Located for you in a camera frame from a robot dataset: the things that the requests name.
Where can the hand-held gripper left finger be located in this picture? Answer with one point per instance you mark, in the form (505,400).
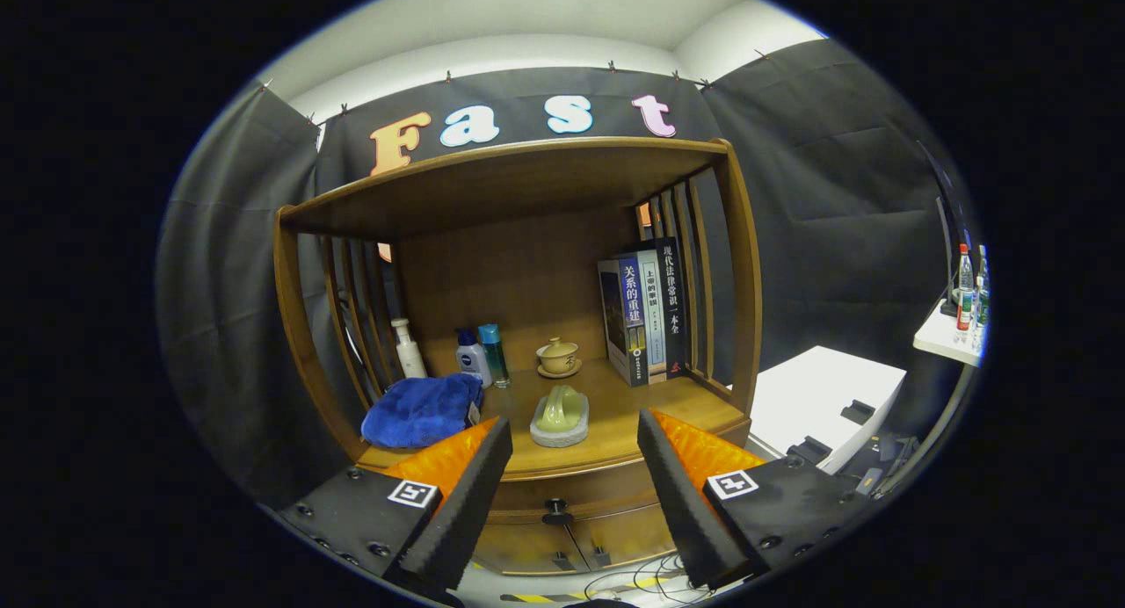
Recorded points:
(466,503)

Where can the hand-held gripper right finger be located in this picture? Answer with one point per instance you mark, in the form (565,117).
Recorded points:
(681,503)

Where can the wooden drawer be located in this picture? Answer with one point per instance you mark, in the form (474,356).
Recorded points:
(589,494)

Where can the wooden countertop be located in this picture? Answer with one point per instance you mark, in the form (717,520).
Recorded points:
(615,415)

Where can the white drawer unit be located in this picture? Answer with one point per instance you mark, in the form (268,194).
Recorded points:
(817,380)

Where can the wooden cabinet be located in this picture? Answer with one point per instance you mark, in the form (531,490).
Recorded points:
(518,274)

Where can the blue towel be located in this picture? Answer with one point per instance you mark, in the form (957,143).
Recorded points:
(417,410)

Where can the black plastic holder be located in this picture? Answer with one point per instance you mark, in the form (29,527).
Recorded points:
(857,411)
(809,450)

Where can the white bottle with blue cap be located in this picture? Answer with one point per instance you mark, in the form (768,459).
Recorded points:
(473,360)

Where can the clear teal bottle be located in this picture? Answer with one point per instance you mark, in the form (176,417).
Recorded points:
(494,353)

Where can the white pump bottle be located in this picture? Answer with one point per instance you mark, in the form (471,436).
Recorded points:
(410,358)

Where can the beige lidded tea cup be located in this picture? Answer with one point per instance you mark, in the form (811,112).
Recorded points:
(559,356)

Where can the book with pale grey spine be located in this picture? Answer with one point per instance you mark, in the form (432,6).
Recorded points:
(652,318)

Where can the thick book with blue spine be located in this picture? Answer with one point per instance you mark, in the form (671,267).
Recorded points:
(628,318)

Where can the black computer tower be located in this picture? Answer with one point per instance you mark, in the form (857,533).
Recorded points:
(879,467)

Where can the book with black spine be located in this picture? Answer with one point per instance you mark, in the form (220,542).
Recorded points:
(672,300)

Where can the white round table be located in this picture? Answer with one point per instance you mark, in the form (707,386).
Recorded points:
(940,336)

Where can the water bottle with red cap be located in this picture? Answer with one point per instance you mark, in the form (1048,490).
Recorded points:
(965,296)

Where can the computer monitor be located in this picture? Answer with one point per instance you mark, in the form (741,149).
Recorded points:
(947,221)

